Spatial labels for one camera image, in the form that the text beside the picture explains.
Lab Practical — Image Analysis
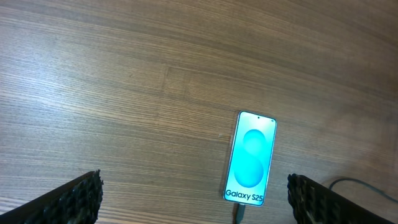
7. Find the teal Galaxy smartphone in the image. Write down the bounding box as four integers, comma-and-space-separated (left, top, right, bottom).
223, 111, 277, 207

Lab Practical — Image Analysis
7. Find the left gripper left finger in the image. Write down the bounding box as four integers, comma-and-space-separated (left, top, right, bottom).
1, 170, 103, 224

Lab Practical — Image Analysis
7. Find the black USB charging cable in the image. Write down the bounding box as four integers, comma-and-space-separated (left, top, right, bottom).
233, 177, 398, 224

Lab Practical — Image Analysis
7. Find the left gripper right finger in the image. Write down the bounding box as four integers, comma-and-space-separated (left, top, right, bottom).
287, 174, 393, 224

